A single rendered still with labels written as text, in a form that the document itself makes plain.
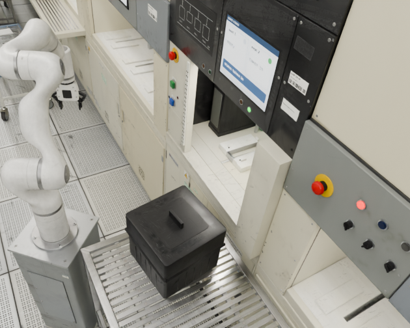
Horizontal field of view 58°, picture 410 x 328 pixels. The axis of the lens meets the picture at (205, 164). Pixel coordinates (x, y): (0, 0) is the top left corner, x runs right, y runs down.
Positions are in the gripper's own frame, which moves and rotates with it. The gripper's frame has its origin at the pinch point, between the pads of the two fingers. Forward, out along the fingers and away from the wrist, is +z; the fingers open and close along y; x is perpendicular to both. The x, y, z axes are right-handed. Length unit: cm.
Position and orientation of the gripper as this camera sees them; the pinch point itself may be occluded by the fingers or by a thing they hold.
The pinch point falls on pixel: (71, 106)
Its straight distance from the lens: 203.3
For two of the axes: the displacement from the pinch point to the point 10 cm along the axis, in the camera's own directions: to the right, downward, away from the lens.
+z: -0.9, 7.3, 6.8
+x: -0.9, -6.9, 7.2
